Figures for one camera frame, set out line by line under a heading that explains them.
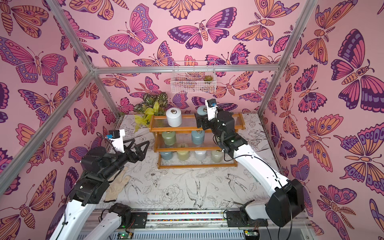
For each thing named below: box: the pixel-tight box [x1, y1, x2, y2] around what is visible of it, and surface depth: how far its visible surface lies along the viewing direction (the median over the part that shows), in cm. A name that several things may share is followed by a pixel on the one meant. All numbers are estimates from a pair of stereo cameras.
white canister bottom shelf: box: [194, 150, 207, 161], surface depth 91 cm
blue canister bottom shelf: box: [160, 151, 174, 161], surface depth 93 cm
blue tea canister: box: [191, 130, 205, 145], surface depth 82 cm
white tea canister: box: [165, 107, 182, 128], surface depth 73 cm
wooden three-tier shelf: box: [149, 112, 247, 169], surface depth 91 cm
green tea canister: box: [161, 131, 177, 146], surface depth 83 cm
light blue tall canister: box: [197, 105, 208, 116], surface depth 71 cm
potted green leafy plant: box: [133, 92, 168, 133], surface depth 97 cm
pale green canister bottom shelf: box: [211, 150, 224, 163], surface depth 90 cm
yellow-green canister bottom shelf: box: [177, 150, 190, 161], surface depth 91 cm
